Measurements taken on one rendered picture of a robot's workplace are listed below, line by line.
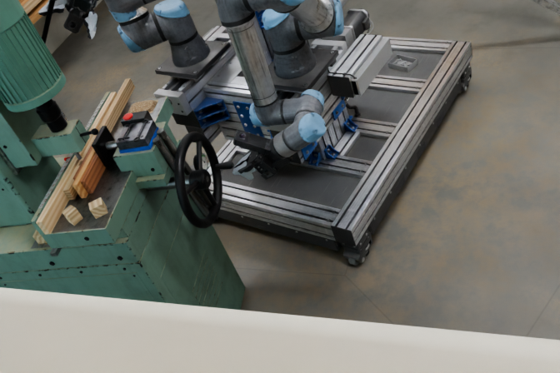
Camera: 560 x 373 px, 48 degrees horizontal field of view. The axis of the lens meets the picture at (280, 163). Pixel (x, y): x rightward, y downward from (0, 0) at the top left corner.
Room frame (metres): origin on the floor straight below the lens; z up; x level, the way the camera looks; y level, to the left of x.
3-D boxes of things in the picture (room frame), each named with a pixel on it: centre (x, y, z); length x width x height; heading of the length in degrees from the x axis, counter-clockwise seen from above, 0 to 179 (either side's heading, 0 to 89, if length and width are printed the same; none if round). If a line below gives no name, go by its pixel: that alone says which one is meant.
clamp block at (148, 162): (1.60, 0.36, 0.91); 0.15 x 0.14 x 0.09; 157
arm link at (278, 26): (1.90, -0.18, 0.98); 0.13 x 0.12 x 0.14; 63
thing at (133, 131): (1.61, 0.36, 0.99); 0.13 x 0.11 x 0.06; 157
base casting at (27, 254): (1.68, 0.67, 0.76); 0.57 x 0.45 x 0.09; 67
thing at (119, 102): (1.78, 0.50, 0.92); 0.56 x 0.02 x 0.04; 157
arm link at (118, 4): (1.98, 0.27, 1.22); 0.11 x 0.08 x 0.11; 92
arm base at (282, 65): (1.90, -0.17, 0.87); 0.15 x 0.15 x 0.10
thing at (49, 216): (1.68, 0.56, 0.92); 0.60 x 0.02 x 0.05; 157
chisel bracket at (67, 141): (1.64, 0.57, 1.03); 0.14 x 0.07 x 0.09; 67
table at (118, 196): (1.63, 0.44, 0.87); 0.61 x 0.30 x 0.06; 157
